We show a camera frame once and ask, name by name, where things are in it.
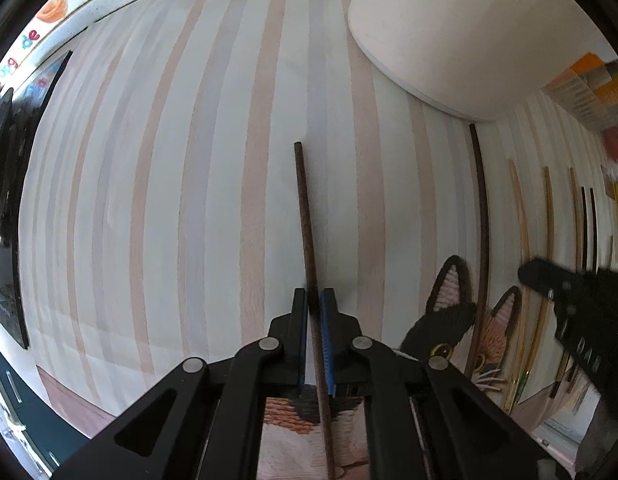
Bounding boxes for red round object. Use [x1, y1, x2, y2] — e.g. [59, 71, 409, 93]
[601, 126, 618, 164]

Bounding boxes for orange packaged goods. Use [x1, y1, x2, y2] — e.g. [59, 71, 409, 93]
[544, 52, 618, 132]

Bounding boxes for striped cat placemat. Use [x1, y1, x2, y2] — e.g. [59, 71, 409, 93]
[18, 0, 618, 479]

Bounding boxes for cream cylindrical utensil holder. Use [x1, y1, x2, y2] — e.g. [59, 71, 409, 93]
[348, 0, 602, 120]

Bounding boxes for black stove top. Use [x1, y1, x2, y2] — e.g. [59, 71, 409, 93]
[0, 51, 72, 348]

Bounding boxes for fruit sticker wall strip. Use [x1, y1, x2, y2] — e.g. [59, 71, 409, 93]
[0, 0, 78, 82]

